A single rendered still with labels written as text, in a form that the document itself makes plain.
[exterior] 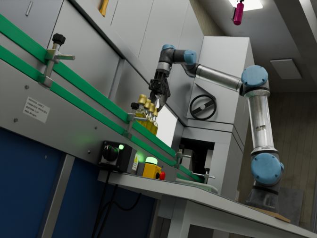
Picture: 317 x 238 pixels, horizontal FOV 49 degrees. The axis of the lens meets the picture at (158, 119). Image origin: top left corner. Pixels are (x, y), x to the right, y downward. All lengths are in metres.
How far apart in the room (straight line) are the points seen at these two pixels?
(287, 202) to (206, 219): 10.51
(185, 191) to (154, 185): 0.10
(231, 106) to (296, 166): 9.32
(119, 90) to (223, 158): 1.17
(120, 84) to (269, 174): 0.79
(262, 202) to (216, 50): 1.61
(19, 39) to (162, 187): 0.51
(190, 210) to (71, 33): 0.82
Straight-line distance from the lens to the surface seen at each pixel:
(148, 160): 1.33
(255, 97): 1.62
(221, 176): 2.57
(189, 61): 1.80
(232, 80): 1.82
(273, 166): 1.50
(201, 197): 0.94
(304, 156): 11.94
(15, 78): 0.78
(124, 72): 1.71
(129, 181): 1.04
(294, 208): 11.49
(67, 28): 1.40
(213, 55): 2.90
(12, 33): 0.80
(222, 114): 2.68
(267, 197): 1.62
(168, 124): 2.32
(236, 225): 1.30
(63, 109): 0.90
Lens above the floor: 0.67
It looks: 14 degrees up
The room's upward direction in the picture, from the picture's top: 14 degrees clockwise
